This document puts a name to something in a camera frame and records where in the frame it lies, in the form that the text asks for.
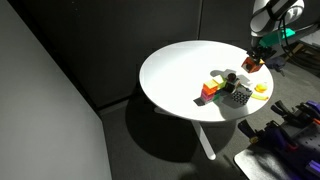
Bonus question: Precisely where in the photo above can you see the pink block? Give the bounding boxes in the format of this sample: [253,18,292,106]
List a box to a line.
[200,91,215,104]

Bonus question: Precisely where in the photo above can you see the yellow toy banana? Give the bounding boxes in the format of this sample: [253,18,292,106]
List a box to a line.
[250,93,270,102]

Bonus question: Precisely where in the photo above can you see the wooden furniture leg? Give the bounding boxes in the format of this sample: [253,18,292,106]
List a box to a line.
[289,41,305,58]

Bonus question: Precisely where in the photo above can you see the orange toy fruit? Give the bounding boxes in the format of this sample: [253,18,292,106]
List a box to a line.
[254,83,268,93]

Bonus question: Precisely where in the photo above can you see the dotted black white cube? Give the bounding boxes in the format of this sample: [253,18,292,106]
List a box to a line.
[229,84,253,108]

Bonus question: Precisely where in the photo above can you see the dark bag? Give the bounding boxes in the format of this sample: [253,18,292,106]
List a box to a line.
[265,56,287,73]

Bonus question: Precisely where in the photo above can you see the orange block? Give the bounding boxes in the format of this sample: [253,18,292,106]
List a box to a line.
[202,83,218,97]

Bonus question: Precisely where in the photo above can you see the purple spring clamp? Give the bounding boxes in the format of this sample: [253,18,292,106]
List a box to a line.
[296,100,320,124]

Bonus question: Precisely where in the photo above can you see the yellow block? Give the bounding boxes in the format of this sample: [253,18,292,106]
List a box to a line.
[203,79,220,90]

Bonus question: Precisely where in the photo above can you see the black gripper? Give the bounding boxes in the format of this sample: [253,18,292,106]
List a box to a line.
[246,44,277,65]

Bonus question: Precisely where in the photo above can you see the black block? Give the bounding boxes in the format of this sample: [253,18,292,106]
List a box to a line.
[223,81,241,94]

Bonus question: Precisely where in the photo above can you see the lime block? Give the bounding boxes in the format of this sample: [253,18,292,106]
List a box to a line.
[213,74,225,86]

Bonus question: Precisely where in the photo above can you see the perforated metal breadboard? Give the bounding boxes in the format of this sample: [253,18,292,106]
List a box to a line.
[289,120,320,180]

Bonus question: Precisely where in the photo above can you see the white table pedestal leg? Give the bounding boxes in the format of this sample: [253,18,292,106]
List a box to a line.
[153,106,217,162]

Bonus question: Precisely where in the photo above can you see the black spring clamp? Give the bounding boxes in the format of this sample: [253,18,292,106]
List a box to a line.
[270,99,298,122]

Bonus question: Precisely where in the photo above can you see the black equipment with orange parts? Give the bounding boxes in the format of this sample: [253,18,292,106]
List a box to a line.
[237,119,300,154]

